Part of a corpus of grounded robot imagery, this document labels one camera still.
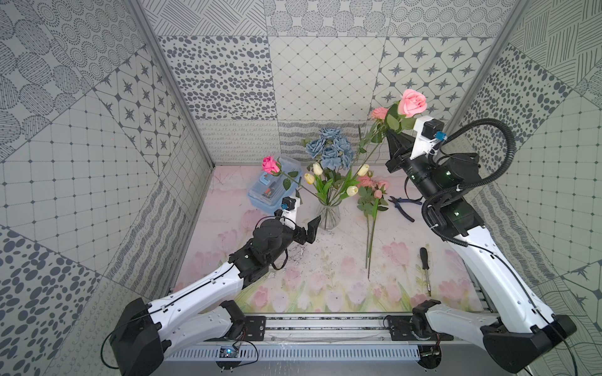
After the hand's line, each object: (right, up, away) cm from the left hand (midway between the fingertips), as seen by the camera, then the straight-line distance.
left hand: (314, 215), depth 71 cm
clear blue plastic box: (-19, +6, +27) cm, 34 cm away
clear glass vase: (+7, -3, +24) cm, 25 cm away
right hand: (+19, +23, -12) cm, 32 cm away
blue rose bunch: (+7, +21, +8) cm, 24 cm away
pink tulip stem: (+27, -4, +30) cm, 40 cm away
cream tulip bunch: (+7, +7, +17) cm, 20 cm away
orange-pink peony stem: (+26, +5, +33) cm, 43 cm away
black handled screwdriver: (+42, -21, +15) cm, 50 cm away
